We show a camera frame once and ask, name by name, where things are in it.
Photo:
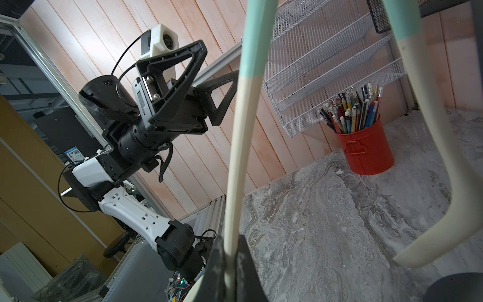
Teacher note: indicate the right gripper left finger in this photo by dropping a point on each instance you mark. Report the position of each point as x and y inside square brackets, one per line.
[212, 286]

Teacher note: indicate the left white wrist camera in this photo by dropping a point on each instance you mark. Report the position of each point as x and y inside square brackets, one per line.
[157, 41]

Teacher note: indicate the dark grey utensil rack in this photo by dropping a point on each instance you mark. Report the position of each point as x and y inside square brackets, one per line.
[454, 37]

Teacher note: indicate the red pencil cup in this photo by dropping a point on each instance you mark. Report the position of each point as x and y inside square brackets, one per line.
[354, 117]

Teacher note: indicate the white wire mesh shelf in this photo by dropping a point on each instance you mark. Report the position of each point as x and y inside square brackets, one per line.
[318, 50]

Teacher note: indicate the cream skimmer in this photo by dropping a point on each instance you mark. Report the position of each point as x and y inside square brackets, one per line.
[464, 216]
[255, 47]

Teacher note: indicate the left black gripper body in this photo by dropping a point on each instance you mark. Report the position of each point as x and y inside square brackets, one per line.
[168, 109]

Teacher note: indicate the black mesh wall basket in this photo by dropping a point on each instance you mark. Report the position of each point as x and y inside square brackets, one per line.
[387, 13]

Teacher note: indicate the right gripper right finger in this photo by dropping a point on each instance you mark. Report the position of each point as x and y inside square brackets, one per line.
[248, 286]

